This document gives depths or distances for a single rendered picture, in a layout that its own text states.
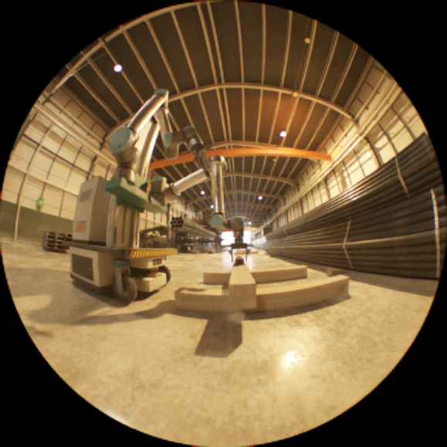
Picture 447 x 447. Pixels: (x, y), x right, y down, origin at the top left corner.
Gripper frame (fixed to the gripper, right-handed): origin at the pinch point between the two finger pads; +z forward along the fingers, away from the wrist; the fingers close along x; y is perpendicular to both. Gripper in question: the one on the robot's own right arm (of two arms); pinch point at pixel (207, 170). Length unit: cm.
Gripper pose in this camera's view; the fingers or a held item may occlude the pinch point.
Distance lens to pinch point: 80.5
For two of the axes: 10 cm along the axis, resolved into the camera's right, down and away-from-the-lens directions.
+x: 1.1, -0.6, -9.9
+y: -9.1, 4.1, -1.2
